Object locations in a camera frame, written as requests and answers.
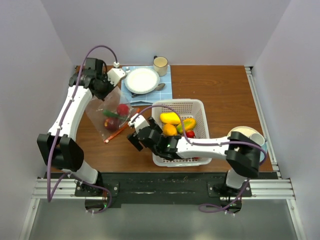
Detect small orange fake fruit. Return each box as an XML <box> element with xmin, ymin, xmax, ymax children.
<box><xmin>162</xmin><ymin>123</ymin><xmax>178</xmax><ymax>137</ymax></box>

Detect yellow fake mango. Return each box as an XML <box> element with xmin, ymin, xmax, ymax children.
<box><xmin>160</xmin><ymin>112</ymin><xmax>181</xmax><ymax>125</ymax></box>

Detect clear zip top bag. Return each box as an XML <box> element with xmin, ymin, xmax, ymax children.
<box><xmin>85</xmin><ymin>87</ymin><xmax>140</xmax><ymax>143</ymax></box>

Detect orange green fake mango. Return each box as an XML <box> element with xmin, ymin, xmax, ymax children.
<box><xmin>176</xmin><ymin>118</ymin><xmax>197</xmax><ymax>134</ymax></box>

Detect fake strawberries bunch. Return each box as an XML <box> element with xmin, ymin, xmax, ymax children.
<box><xmin>185</xmin><ymin>129</ymin><xmax>201</xmax><ymax>161</ymax></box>

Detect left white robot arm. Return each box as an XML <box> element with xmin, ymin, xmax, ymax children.
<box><xmin>37</xmin><ymin>58</ymin><xmax>126</xmax><ymax>201</ymax></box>

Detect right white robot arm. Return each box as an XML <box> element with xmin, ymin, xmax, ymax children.
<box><xmin>127</xmin><ymin>114</ymin><xmax>267</xmax><ymax>197</ymax></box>

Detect fake red apple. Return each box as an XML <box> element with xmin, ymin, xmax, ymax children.
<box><xmin>104</xmin><ymin>117</ymin><xmax>120</xmax><ymax>132</ymax></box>

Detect fake green pepper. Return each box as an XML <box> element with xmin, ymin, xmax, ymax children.
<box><xmin>102</xmin><ymin>109</ymin><xmax>127</xmax><ymax>120</ymax></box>

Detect fake red pomegranate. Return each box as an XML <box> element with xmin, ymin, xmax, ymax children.
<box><xmin>116</xmin><ymin>103</ymin><xmax>130</xmax><ymax>116</ymax></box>

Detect metal spoon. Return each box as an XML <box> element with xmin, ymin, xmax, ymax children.
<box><xmin>131</xmin><ymin>83</ymin><xmax>166</xmax><ymax>98</ymax></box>

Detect white plastic basket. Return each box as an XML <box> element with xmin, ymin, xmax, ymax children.
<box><xmin>151</xmin><ymin>98</ymin><xmax>212</xmax><ymax>167</ymax></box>

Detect white round plate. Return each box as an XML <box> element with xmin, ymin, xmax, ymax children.
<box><xmin>124</xmin><ymin>67</ymin><xmax>160</xmax><ymax>94</ymax></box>

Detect cream mug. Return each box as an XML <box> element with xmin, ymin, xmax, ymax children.
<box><xmin>153</xmin><ymin>56</ymin><xmax>169</xmax><ymax>77</ymax></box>

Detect floral cream blue plate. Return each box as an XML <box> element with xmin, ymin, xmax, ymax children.
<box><xmin>227</xmin><ymin>126</ymin><xmax>268</xmax><ymax>153</ymax></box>

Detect grey teacup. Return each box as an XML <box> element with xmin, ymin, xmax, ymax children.
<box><xmin>250</xmin><ymin>133</ymin><xmax>267</xmax><ymax>148</ymax></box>

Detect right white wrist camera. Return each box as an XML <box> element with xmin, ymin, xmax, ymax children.
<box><xmin>128</xmin><ymin>113</ymin><xmax>150</xmax><ymax>133</ymax></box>

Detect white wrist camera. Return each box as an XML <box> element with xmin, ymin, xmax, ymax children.
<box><xmin>107</xmin><ymin>68</ymin><xmax>127</xmax><ymax>87</ymax></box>
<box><xmin>128</xmin><ymin>113</ymin><xmax>150</xmax><ymax>133</ymax></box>

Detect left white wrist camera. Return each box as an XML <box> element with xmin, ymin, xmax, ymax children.
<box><xmin>107</xmin><ymin>68</ymin><xmax>127</xmax><ymax>87</ymax></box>

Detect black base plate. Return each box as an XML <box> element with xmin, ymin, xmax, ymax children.
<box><xmin>67</xmin><ymin>171</ymin><xmax>253</xmax><ymax>213</ymax></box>

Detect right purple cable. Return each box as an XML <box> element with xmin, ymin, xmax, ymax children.
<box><xmin>134</xmin><ymin>104</ymin><xmax>268</xmax><ymax>214</ymax></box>

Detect purple cable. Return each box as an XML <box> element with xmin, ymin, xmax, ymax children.
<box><xmin>46</xmin><ymin>44</ymin><xmax>120</xmax><ymax>214</ymax></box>
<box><xmin>134</xmin><ymin>104</ymin><xmax>268</xmax><ymax>214</ymax></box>

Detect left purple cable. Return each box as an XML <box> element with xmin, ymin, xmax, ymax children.
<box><xmin>46</xmin><ymin>44</ymin><xmax>120</xmax><ymax>214</ymax></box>

